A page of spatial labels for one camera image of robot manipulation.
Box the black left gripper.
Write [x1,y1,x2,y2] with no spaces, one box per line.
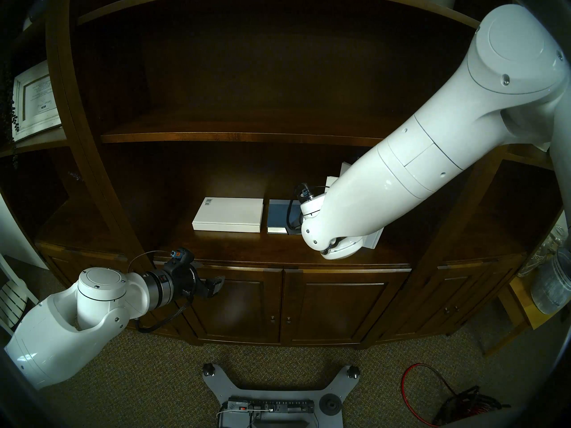
[170,261,226,304]

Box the large white book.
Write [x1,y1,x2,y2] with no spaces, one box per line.
[326,162,384,250]

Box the blue cover book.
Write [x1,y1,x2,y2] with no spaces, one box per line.
[267,199,297,234]

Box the white book with barcode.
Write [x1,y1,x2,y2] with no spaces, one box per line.
[192,197,264,233]

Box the dark wooden bookshelf cabinet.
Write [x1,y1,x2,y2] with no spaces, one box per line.
[0,0,571,350]

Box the white slatted chair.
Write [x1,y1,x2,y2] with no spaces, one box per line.
[0,253,41,336]

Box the light wooden side table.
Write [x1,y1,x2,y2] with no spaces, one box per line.
[484,278,571,356]

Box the white framed certificate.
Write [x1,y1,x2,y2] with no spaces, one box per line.
[11,59,63,142]

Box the dark hanging bead plant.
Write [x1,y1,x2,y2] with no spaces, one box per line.
[2,62,21,169]

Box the clear glass jar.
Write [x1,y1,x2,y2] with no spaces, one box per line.
[517,224,567,278]

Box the translucent ribbed plastic jar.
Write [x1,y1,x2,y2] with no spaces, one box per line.
[531,248,571,314]

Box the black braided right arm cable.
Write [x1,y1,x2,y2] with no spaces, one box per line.
[288,186,331,229]

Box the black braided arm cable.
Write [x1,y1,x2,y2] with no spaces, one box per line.
[136,293,193,333]
[288,186,331,229]

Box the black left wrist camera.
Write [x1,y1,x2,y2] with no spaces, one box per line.
[165,247,195,272]

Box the thin grey camera wire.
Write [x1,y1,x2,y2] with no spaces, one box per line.
[127,251,173,272]

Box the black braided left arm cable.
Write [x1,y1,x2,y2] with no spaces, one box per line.
[136,293,193,333]

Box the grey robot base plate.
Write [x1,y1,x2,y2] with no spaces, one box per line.
[203,364,360,428]

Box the red cable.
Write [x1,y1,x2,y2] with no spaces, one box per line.
[401,363,455,428]

